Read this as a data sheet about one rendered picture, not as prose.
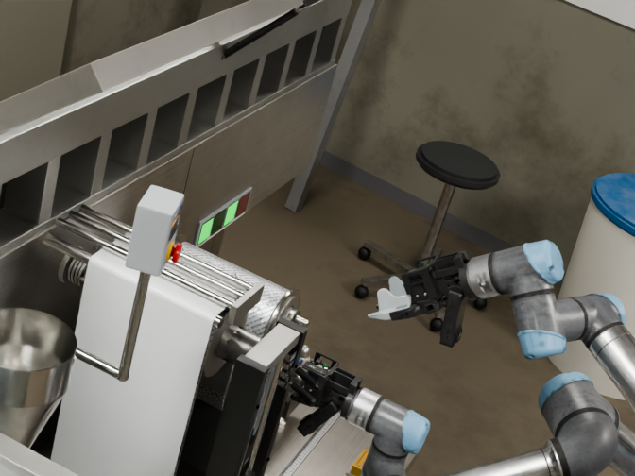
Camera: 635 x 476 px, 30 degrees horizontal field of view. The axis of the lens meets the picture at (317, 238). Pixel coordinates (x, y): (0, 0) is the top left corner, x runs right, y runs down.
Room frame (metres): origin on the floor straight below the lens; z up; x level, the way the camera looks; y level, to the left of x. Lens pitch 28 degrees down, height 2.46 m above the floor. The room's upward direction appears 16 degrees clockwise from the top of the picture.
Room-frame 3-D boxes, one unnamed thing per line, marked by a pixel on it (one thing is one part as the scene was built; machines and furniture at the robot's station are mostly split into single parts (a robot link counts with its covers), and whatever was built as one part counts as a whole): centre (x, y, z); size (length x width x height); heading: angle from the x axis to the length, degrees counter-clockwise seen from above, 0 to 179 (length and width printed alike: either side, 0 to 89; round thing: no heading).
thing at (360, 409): (1.92, -0.18, 1.11); 0.08 x 0.05 x 0.08; 163
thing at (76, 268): (1.77, 0.37, 1.33); 0.07 x 0.07 x 0.07; 73
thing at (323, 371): (1.95, -0.10, 1.12); 0.12 x 0.08 x 0.09; 73
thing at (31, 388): (1.26, 0.33, 1.50); 0.14 x 0.14 x 0.06
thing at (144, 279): (1.41, 0.22, 1.51); 0.02 x 0.02 x 0.20
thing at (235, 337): (1.68, 0.07, 1.33); 0.06 x 0.06 x 0.06; 73
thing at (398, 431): (1.90, -0.26, 1.11); 0.11 x 0.08 x 0.09; 73
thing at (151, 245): (1.41, 0.21, 1.66); 0.07 x 0.07 x 0.10; 89
